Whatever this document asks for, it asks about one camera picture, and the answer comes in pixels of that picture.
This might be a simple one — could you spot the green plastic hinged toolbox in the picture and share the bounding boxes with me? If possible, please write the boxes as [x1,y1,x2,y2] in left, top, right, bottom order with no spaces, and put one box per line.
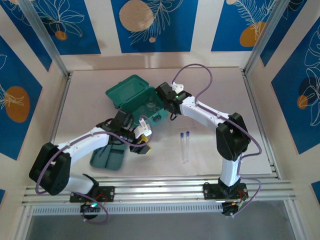
[105,74,169,126]

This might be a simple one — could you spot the green compartment tray insert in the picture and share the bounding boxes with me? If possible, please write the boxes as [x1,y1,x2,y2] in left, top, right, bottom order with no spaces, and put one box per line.
[89,143,127,172]

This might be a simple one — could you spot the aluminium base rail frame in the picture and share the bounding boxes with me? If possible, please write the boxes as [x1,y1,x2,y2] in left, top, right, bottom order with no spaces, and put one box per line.
[21,174,297,208]

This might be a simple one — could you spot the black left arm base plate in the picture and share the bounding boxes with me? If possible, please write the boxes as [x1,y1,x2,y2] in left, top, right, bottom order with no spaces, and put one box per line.
[69,186,116,203]

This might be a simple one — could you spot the grey slotted cable duct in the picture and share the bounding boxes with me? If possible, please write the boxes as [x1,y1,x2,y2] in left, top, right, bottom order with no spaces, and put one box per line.
[31,202,226,216]

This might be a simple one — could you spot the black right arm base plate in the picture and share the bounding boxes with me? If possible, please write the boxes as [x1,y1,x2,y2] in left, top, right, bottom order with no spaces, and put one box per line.
[202,182,249,201]

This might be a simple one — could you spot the aluminium frame post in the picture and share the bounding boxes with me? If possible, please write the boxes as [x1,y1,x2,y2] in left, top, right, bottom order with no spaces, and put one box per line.
[243,0,296,76]
[18,0,72,78]

